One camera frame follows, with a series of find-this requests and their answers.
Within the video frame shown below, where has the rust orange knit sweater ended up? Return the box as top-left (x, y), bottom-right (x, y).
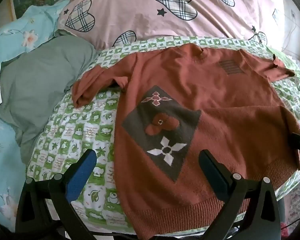
top-left (72, 43), bottom-right (300, 240)

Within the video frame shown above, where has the pink quilt with plaid hearts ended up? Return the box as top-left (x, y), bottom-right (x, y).
top-left (57, 0), bottom-right (285, 53)

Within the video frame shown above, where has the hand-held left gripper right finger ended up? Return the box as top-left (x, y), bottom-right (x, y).
top-left (199, 149), bottom-right (282, 240)

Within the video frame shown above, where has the green checkered blanket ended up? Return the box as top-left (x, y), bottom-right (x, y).
top-left (26, 35), bottom-right (300, 235)

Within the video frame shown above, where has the thin wall cable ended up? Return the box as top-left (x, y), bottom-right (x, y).
top-left (281, 17), bottom-right (298, 53)

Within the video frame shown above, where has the light blue floral bedsheet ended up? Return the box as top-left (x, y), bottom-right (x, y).
top-left (0, 0), bottom-right (70, 222)

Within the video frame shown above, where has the sage green pillow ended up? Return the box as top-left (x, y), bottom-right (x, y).
top-left (0, 35), bottom-right (99, 163)

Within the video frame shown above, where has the small floral patterned cloth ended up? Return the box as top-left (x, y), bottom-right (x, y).
top-left (281, 57), bottom-right (300, 230)

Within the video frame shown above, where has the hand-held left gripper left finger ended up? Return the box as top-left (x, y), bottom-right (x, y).
top-left (15, 149), bottom-right (98, 240)

